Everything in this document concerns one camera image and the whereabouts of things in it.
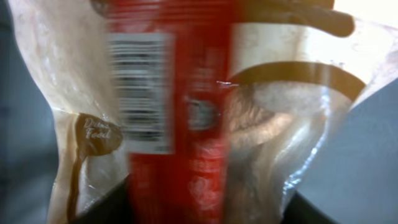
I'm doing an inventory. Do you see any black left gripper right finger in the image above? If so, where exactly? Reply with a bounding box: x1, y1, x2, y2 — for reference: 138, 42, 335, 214
281, 192, 336, 224

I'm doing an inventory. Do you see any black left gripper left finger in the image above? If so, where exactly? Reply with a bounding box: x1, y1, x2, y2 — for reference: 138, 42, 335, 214
70, 177, 134, 224

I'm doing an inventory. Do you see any beige brown snack bag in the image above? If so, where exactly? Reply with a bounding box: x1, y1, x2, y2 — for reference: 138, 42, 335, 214
9, 0, 397, 223

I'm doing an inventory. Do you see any red snack stick packet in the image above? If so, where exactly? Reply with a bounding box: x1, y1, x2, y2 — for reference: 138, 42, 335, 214
108, 0, 234, 223

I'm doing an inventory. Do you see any grey plastic mesh basket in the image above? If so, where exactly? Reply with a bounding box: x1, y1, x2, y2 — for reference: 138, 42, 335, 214
1, 1, 397, 223

